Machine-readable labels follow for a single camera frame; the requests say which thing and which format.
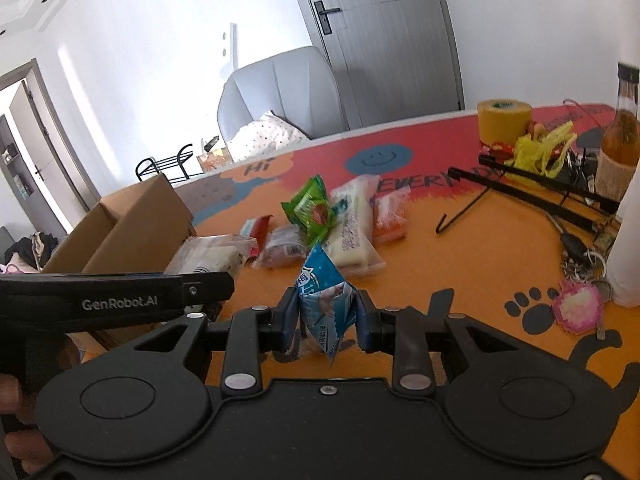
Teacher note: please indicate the long white snack packet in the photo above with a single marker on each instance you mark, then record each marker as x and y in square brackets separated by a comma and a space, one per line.
[351, 240]

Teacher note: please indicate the bunch of keys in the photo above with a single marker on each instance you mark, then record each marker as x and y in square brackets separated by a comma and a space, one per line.
[575, 250]

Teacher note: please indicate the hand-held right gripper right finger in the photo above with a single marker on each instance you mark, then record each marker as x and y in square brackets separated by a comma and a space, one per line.
[364, 326]

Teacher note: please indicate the orange white paper bag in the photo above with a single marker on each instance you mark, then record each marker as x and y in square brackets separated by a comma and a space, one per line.
[214, 161]

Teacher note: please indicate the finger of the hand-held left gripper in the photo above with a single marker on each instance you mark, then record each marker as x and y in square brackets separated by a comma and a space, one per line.
[207, 287]

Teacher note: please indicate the orange snack packet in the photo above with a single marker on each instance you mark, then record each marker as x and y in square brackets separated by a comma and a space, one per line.
[390, 220]

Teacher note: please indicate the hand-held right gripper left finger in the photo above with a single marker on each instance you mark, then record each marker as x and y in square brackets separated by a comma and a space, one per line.
[291, 321]

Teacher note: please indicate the small red white snack packet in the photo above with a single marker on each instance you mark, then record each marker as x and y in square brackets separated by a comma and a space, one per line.
[255, 227]

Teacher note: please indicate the blue snack packet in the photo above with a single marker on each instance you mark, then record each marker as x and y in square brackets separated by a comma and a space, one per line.
[322, 302]

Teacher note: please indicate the clear white snack packet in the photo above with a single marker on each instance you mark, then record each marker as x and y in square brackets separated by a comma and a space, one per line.
[215, 256]

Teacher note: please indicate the pile of clothes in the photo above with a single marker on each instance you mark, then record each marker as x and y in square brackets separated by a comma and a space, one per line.
[30, 252]

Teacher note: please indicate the black shoe rack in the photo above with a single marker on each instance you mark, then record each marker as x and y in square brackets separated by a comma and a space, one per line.
[165, 165]

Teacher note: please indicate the clear wrapped snack packet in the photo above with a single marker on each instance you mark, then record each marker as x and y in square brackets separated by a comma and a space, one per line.
[282, 251]

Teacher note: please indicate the green snack packet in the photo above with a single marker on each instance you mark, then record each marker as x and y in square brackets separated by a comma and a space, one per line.
[307, 205]

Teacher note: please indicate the yellow tape roll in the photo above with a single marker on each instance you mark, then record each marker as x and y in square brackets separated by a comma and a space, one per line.
[502, 120]

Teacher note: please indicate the grey door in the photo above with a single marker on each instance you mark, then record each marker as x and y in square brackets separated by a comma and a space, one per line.
[390, 35]

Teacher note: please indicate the grey armchair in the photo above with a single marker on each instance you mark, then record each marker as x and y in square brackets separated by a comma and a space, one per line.
[292, 85]

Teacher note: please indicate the yellow mesh bag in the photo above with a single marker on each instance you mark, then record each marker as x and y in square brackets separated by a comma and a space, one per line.
[537, 152]

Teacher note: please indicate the white dotted pillow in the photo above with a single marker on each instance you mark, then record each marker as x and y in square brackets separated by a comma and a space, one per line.
[265, 135]

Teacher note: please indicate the white paper roll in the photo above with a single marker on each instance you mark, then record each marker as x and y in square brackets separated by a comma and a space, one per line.
[627, 260]

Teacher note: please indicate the colourful printed table mat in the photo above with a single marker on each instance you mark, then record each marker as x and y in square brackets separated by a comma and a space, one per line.
[450, 270]

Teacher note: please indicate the red snack wrapper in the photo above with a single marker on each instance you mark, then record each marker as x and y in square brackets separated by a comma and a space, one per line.
[500, 150]

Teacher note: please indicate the cardboard box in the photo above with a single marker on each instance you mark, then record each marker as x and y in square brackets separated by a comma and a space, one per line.
[135, 220]

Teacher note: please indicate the amber glass bottle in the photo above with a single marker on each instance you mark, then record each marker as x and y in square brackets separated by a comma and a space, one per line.
[620, 145]

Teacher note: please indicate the person's left hand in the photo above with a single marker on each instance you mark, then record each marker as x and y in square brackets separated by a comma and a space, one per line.
[25, 447]

